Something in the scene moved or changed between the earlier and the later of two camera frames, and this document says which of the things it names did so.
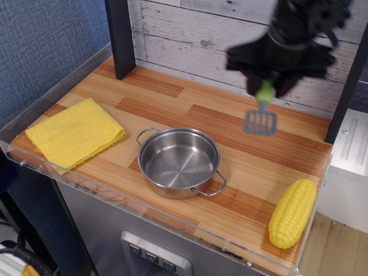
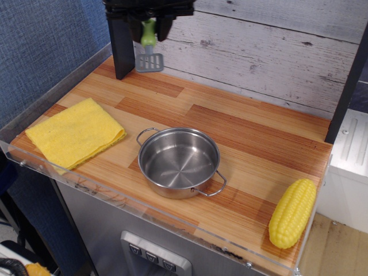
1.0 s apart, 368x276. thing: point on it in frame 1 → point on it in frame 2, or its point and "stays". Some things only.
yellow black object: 34,267 → 17,268
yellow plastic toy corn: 290,218 stays
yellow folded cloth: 75,135 stays
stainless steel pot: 175,162 stays
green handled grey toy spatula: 262,122 → 149,62
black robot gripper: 291,48 → 165,11
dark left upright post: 119,17 stays
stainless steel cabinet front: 100,224 stays
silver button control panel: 144,258 stays
